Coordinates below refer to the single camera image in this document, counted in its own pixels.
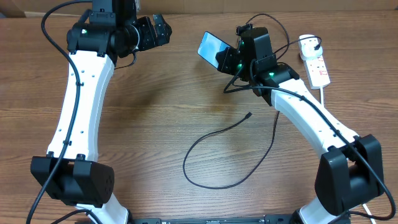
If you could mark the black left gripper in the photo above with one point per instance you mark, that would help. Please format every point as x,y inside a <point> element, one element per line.
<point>150,39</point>

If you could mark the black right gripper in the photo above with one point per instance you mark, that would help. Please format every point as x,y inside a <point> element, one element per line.
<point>226,61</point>

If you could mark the Samsung Galaxy smartphone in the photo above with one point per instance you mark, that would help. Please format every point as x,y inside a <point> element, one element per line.
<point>210,46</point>

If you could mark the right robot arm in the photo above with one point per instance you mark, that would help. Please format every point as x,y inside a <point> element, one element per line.
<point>350,171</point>

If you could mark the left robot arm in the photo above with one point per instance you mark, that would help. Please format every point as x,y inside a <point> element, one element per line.
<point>70,171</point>

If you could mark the white power strip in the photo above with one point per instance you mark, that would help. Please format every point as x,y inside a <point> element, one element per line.
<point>317,73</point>

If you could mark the white wall charger plug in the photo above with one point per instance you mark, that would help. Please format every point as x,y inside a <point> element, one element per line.
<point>310,46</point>

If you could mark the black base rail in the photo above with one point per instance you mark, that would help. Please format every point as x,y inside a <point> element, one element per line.
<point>267,219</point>

